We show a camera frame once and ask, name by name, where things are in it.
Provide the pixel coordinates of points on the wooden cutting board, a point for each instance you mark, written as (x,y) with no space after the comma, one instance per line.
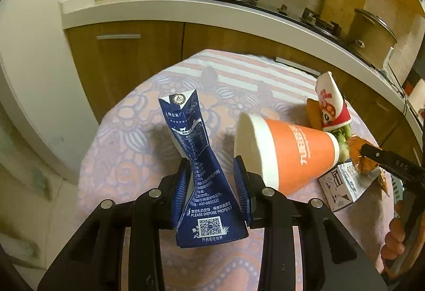
(342,2)

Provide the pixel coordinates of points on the orange snack wrapper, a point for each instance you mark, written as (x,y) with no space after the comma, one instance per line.
(357,149)

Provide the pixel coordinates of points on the white tall cabinet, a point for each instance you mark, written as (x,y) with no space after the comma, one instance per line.
(30,62)

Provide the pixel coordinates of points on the white power adapter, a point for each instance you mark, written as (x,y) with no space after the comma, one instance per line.
(387,57)

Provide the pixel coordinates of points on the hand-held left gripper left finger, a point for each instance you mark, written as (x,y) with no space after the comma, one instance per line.
(181,179)

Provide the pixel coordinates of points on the teal plastic basket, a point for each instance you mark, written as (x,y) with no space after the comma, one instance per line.
(398,185)

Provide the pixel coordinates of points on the pink floral tablecloth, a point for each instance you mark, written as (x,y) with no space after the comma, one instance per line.
(132,145)

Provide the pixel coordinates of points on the white kitchen countertop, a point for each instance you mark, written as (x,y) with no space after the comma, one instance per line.
(132,4)

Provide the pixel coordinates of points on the blue milk carton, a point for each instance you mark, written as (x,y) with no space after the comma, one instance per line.
(202,178)

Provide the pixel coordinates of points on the orange paper cup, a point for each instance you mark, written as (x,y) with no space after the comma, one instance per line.
(298,151)

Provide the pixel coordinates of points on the white kettle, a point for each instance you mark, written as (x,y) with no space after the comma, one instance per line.
(419,95)

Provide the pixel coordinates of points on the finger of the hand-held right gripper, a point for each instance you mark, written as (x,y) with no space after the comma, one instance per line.
(391,162)

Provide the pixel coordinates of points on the green vegetable scraps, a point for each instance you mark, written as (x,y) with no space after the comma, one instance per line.
(343,141)

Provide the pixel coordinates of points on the steel pot with lid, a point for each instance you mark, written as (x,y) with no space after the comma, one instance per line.
(368,37)

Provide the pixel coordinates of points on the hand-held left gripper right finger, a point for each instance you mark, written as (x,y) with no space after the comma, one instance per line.
(240,182)

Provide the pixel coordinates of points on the person's right hand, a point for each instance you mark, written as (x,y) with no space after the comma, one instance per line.
(393,234)

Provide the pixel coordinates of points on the red white snack packet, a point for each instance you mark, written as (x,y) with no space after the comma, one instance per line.
(332,101)

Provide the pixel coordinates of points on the small white carton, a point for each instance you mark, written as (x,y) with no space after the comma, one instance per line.
(338,188)

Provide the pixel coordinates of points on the wooden kitchen cabinet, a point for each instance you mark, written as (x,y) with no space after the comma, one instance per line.
(139,78)

